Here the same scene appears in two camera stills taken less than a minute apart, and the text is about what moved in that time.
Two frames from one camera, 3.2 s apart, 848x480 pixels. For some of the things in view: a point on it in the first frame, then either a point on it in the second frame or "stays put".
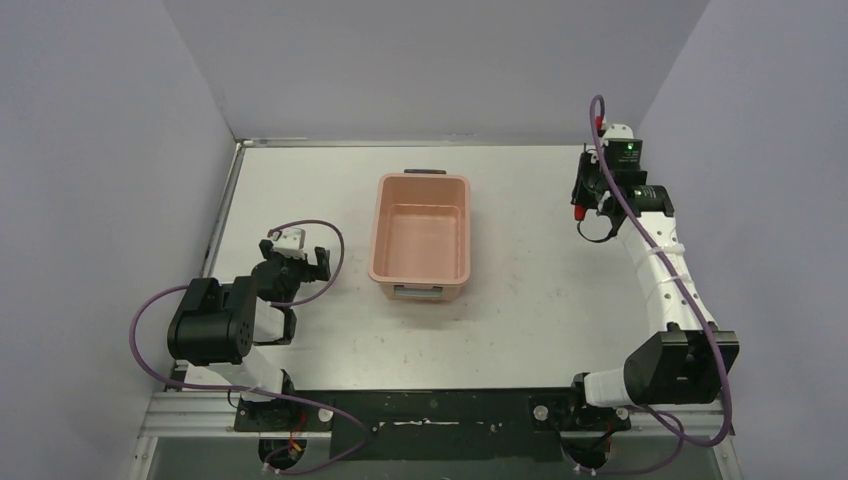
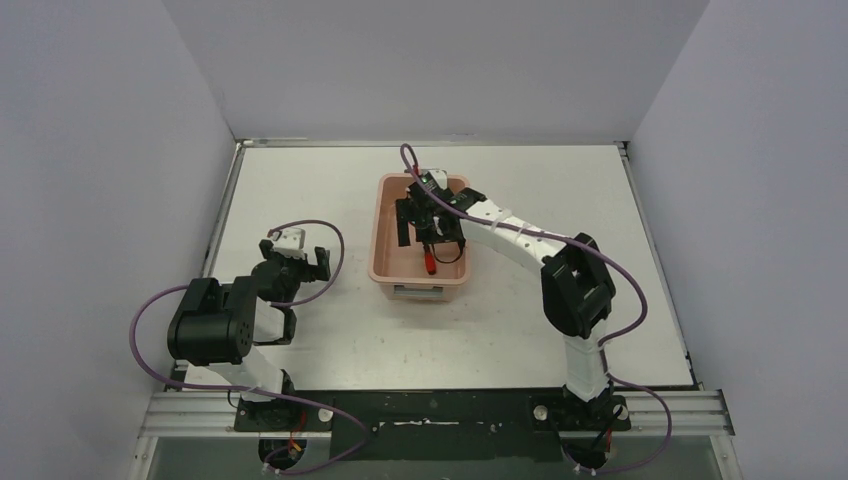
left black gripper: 303,266 stays put
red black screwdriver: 579,211 to 429,259
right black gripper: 581,195 to 407,210
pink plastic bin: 420,243 stays put
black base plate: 435,425 stays put
